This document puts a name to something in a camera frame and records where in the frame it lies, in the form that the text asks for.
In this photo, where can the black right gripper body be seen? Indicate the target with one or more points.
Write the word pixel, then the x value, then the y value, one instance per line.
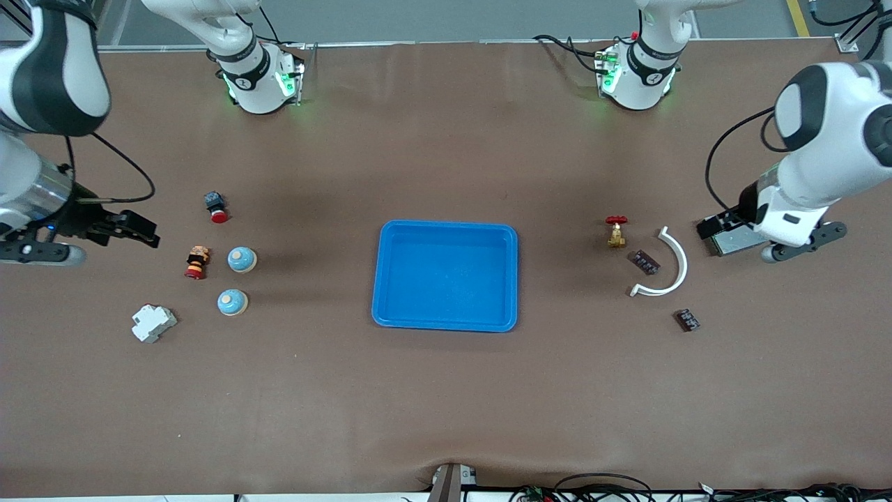
pixel 82 219

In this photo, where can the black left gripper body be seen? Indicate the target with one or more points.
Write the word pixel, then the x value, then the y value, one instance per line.
pixel 746 201

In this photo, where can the dark electrolytic capacitor block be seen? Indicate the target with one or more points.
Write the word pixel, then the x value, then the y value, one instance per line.
pixel 645 262
pixel 687 320

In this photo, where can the blue bell with beige button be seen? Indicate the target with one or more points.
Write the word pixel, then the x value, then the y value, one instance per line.
pixel 232 302
pixel 242 259

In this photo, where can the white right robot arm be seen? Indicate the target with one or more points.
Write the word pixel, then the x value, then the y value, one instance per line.
pixel 42 70

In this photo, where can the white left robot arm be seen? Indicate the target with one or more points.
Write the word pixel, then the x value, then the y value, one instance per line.
pixel 829 104

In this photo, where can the blue plastic tray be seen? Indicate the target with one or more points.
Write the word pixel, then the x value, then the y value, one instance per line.
pixel 446 275

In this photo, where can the grey metal box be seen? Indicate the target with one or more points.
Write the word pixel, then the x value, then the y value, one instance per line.
pixel 739 240

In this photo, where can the white curved plastic piece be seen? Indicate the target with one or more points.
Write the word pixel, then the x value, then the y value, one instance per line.
pixel 679 261

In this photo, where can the red orange black push button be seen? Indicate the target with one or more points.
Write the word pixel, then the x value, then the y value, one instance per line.
pixel 197 262

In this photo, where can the red button with dark body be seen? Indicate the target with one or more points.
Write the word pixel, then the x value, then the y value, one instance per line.
pixel 217 207

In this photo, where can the white circuit breaker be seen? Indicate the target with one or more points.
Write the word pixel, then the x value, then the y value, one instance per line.
pixel 153 323

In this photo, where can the brown table mat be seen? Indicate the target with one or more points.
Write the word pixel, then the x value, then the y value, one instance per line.
pixel 446 404

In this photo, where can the aluminium frame post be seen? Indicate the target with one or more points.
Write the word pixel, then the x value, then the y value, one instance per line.
pixel 847 43
pixel 10 17

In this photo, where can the metal bracket at table edge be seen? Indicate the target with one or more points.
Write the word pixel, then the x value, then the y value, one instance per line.
pixel 451 482

